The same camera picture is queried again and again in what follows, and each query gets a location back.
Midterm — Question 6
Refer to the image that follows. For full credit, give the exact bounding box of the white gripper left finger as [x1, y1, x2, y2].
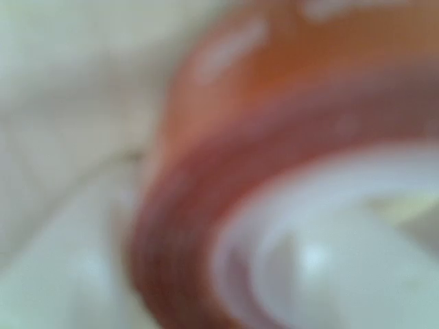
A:
[0, 191, 148, 329]

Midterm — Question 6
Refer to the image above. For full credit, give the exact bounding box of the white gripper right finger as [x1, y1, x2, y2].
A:
[253, 198, 439, 329]

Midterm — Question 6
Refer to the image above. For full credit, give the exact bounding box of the red cup with white interior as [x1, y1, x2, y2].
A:
[128, 0, 439, 329]

